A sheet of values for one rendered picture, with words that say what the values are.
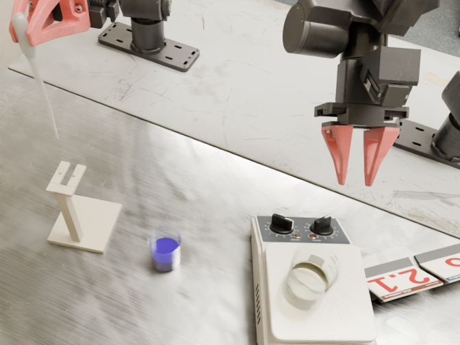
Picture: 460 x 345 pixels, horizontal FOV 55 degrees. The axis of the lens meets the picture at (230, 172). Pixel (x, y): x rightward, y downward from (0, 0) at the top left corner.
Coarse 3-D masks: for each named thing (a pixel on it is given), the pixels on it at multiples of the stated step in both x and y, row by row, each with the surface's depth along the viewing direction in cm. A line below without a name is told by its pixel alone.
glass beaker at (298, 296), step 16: (304, 256) 49; (320, 256) 49; (336, 256) 47; (288, 272) 47; (336, 272) 47; (288, 288) 48; (304, 288) 45; (288, 304) 50; (304, 304) 48; (320, 304) 50
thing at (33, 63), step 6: (30, 60) 40; (36, 60) 41; (30, 66) 41; (36, 66) 41; (36, 72) 42; (36, 78) 42; (36, 84) 43; (42, 84) 43; (42, 90) 43; (42, 96) 44; (42, 102) 45; (48, 102) 45; (48, 108) 45; (48, 114) 46; (54, 126) 48; (54, 132) 48
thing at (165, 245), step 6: (156, 240) 61; (162, 240) 61; (168, 240) 61; (174, 240) 61; (156, 246) 60; (162, 246) 60; (168, 246) 60; (174, 246) 60; (162, 252) 60; (168, 252) 60
